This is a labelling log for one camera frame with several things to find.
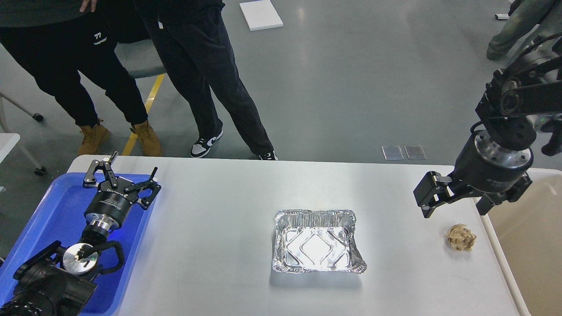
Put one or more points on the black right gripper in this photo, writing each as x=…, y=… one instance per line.
x=484, y=168

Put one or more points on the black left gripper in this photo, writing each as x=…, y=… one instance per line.
x=109, y=202

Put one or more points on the aluminium foil tray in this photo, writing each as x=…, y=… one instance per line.
x=316, y=241

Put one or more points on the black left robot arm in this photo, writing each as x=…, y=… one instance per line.
x=77, y=251

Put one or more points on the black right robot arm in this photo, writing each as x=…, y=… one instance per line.
x=520, y=100

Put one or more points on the crumpled brown paper ball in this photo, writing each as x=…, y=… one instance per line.
x=460, y=238

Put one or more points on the right metal floor plate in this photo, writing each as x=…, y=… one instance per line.
x=415, y=152

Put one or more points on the metal floor plate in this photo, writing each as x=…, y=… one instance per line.
x=415, y=152
x=392, y=152

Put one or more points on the blue plastic tray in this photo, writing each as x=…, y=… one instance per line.
x=59, y=217

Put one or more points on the beige plastic bin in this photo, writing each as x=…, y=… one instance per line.
x=526, y=237

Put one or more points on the left metal floor plate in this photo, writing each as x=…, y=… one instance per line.
x=392, y=152

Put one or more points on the person with tan boots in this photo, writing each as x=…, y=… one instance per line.
x=58, y=41

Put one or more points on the person with black-white sneakers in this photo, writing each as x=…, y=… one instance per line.
x=194, y=47

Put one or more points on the person in green-grey trousers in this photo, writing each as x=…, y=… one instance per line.
x=536, y=17

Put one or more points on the white board on floor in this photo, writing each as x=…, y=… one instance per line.
x=260, y=15

